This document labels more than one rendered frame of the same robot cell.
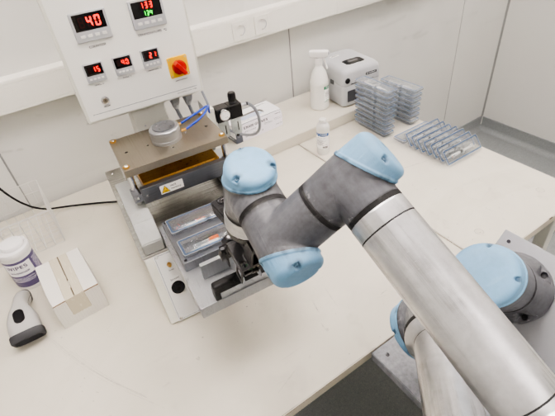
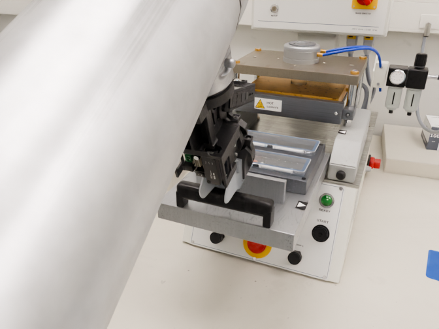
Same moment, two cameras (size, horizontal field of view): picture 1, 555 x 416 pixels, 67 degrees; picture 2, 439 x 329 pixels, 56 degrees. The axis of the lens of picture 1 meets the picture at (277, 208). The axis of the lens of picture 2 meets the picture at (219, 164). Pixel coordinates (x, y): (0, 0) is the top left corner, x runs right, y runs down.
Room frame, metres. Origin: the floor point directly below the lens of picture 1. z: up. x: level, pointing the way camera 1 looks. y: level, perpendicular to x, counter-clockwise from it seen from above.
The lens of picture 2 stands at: (0.24, -0.30, 1.31)
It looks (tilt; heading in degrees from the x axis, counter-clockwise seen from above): 26 degrees down; 48
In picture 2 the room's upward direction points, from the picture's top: straight up
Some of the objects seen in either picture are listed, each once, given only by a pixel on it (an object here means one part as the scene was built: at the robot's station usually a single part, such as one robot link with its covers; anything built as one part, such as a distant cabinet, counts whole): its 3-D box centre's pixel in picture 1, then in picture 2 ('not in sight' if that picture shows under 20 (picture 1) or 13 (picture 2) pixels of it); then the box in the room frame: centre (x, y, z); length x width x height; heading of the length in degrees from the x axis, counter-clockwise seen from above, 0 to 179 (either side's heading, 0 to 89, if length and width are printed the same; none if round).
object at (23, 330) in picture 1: (21, 312); not in sight; (0.74, 0.70, 0.79); 0.20 x 0.08 x 0.08; 30
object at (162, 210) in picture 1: (179, 188); (297, 132); (1.02, 0.28, 0.93); 0.46 x 0.35 x 0.01; 25
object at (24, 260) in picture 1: (21, 262); not in sight; (0.89, 0.75, 0.82); 0.09 x 0.09 x 0.15
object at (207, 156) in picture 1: (173, 152); (302, 80); (0.99, 0.26, 1.07); 0.22 x 0.17 x 0.10; 115
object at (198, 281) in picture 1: (221, 243); (253, 173); (0.71, 0.14, 0.97); 0.30 x 0.22 x 0.08; 25
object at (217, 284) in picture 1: (246, 276); (223, 202); (0.59, 0.08, 0.99); 0.15 x 0.02 x 0.04; 115
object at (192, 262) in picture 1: (213, 229); (262, 157); (0.75, 0.16, 0.98); 0.20 x 0.17 x 0.03; 115
